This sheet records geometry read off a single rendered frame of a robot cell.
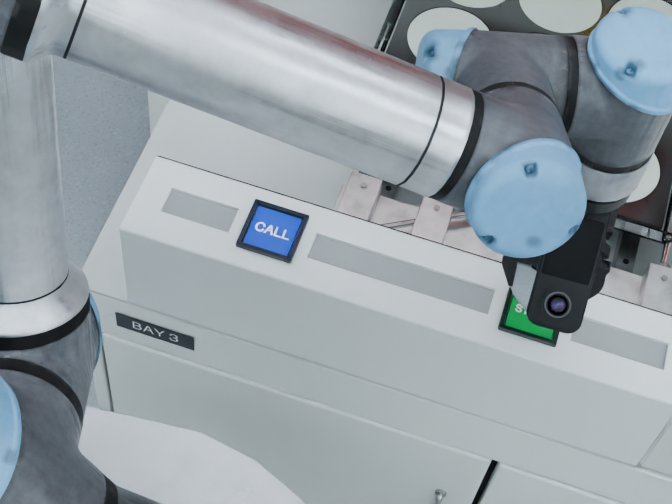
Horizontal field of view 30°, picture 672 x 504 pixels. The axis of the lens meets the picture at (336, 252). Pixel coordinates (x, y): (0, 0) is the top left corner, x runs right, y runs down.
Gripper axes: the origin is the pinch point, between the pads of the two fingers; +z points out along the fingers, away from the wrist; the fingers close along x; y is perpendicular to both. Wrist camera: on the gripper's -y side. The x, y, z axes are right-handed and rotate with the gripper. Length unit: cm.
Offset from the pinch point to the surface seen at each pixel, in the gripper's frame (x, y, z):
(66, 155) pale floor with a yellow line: 86, 64, 98
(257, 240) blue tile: 27.0, -0.9, 1.3
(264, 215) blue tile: 27.3, 2.0, 1.3
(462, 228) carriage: 8.8, 13.5, 9.7
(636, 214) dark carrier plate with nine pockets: -8.2, 20.5, 7.6
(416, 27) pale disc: 21.0, 37.3, 7.7
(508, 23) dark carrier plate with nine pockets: 11.1, 41.9, 7.6
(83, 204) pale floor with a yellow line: 79, 55, 98
